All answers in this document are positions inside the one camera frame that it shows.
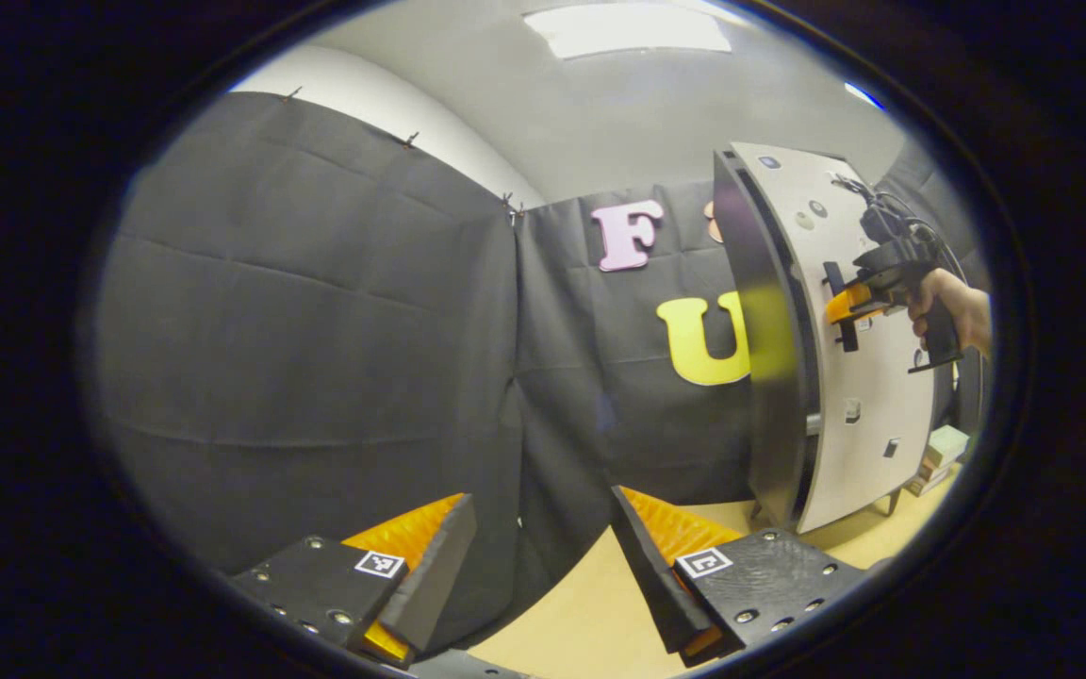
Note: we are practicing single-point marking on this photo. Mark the narrow ceiling light panel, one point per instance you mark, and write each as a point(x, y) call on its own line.
point(863, 94)

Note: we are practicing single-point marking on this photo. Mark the grey cabinet door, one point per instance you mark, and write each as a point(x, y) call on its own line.
point(868, 453)

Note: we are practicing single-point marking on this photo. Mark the brown book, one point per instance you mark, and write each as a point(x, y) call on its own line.
point(934, 469)

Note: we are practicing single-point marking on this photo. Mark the black backdrop cloth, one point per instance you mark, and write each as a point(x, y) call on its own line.
point(298, 330)

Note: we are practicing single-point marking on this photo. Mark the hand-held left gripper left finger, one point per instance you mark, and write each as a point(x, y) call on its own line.
point(435, 575)

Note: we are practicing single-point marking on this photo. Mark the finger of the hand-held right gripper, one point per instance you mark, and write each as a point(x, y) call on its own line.
point(849, 302)

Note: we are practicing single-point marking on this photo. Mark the green book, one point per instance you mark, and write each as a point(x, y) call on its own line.
point(948, 443)

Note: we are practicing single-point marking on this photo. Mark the dark grey cabinet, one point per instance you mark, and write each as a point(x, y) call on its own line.
point(769, 396)

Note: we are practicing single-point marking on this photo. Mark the large ceiling light panel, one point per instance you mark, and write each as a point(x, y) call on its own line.
point(628, 28)

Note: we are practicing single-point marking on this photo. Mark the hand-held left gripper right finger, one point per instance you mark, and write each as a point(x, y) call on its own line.
point(651, 575)

